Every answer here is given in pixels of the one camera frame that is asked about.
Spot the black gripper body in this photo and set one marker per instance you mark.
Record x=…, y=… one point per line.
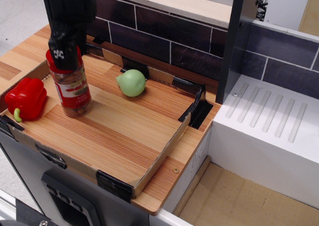
x=68, y=20

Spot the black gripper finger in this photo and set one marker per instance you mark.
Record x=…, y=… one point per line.
x=64, y=53

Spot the basil leaves spice bottle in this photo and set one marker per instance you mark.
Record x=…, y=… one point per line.
x=72, y=87

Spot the cardboard fence with black tape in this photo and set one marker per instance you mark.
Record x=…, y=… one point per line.
x=139, y=140

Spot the red bell pepper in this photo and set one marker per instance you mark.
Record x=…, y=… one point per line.
x=25, y=101

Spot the green onion-shaped toy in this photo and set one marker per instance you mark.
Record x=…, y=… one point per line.
x=132, y=83

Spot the white grooved drainboard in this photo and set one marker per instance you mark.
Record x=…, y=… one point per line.
x=269, y=135

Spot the dark grey vertical post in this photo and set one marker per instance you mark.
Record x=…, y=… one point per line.
x=242, y=15

